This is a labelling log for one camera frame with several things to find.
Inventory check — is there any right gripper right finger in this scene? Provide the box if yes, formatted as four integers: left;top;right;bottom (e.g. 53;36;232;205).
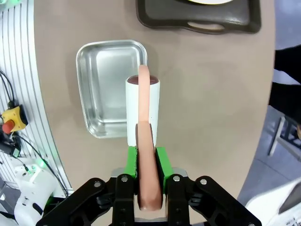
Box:
155;147;263;226

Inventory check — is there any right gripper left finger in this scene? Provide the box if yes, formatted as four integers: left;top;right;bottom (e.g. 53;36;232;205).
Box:
35;146;139;226

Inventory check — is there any pink silicone spatula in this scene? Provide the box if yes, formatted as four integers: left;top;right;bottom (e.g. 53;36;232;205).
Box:
125;65;163;211

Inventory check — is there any dark brown serving tray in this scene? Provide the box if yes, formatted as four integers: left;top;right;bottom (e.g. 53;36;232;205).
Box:
135;0;262;35

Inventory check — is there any large white dinner plate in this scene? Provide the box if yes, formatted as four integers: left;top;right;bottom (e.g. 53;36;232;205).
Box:
187;0;233;5

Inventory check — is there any black power adapter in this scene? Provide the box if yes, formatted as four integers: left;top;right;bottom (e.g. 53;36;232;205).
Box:
0;131;22;157

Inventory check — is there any yellow emergency stop box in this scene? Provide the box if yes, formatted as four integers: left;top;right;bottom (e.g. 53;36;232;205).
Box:
1;105;29;135

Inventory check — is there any rectangular metal pan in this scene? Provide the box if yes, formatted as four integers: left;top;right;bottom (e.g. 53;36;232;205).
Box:
75;39;148;139

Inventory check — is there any thin black cable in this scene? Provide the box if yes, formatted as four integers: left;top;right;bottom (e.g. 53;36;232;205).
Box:
0;70;15;106
13;134;71;197

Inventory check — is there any white slotted aluminium frame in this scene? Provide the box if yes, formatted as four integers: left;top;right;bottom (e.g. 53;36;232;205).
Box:
0;0;72;197

